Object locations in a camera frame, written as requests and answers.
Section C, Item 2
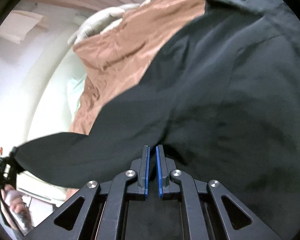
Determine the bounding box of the black shirt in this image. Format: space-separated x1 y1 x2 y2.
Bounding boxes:
15 0 300 239

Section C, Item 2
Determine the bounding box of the brown blanket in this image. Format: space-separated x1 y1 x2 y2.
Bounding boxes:
65 0 205 187

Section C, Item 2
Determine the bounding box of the person's left hand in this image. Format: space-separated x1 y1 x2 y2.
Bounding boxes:
0 183 33 233

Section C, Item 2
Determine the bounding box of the grey plush toy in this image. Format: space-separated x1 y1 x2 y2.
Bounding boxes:
68 3 140 46

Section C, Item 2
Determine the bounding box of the cream cloth on wall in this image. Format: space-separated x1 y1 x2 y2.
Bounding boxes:
0 10 49 44

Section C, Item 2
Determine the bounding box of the cream bed headboard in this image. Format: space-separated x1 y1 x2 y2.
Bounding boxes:
14 27 88 201

